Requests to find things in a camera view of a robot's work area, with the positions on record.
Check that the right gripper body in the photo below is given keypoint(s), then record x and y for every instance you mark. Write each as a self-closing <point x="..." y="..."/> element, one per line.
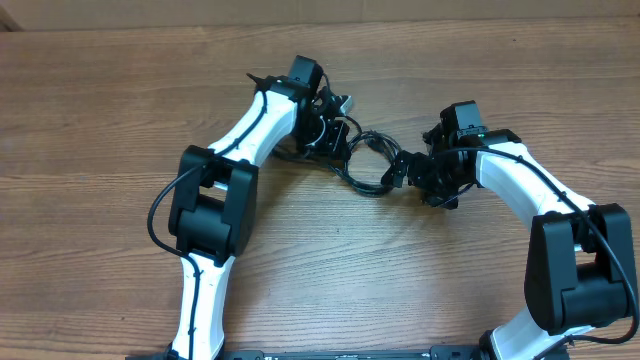
<point x="437" y="178"/>

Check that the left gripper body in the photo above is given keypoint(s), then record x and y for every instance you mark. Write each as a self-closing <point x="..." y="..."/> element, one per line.
<point x="321" y="136"/>

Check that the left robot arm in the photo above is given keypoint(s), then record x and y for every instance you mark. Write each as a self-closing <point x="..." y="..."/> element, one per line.
<point x="215" y="193"/>

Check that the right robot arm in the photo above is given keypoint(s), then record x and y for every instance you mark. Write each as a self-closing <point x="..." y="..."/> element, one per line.
<point x="580" y="268"/>

